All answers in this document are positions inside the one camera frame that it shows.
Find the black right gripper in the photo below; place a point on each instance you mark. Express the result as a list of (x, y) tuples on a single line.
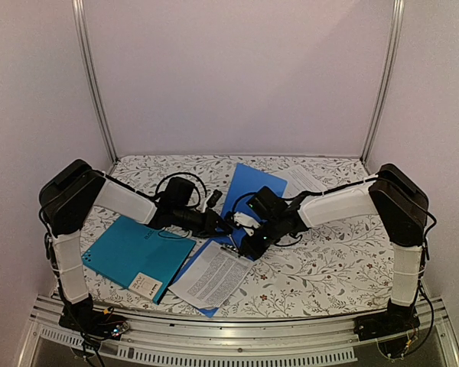
[(254, 252)]

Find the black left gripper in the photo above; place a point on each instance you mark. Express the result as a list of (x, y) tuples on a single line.
[(211, 222)]

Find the blue ring binder folder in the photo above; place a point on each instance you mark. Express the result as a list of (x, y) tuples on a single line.
[(246, 182)]

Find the printed paper sheet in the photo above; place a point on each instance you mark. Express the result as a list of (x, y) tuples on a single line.
[(299, 179), (212, 276)]

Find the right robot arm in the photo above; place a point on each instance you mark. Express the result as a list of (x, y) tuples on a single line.
[(389, 194)]

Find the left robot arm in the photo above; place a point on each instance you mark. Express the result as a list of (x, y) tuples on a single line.
[(68, 200)]

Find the right arm base board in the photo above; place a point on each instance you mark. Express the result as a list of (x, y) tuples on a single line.
[(395, 319)]

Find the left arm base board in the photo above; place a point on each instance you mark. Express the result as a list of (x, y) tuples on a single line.
[(94, 323)]

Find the teal box with label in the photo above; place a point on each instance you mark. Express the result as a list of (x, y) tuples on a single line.
[(140, 259)]

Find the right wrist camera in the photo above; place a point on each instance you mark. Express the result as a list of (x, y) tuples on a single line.
[(240, 220)]

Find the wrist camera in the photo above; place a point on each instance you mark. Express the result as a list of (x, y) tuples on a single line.
[(240, 220), (212, 200)]

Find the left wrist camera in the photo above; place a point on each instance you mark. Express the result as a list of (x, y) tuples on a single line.
[(212, 200)]

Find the aluminium front rail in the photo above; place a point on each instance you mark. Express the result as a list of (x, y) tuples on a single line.
[(171, 339)]

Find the right aluminium frame post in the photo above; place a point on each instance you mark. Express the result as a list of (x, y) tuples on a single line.
[(398, 8)]

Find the aluminium frame post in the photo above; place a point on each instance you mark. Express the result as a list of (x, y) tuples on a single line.
[(398, 8), (79, 17)]

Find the left aluminium frame post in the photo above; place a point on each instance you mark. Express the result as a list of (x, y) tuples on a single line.
[(79, 17)]

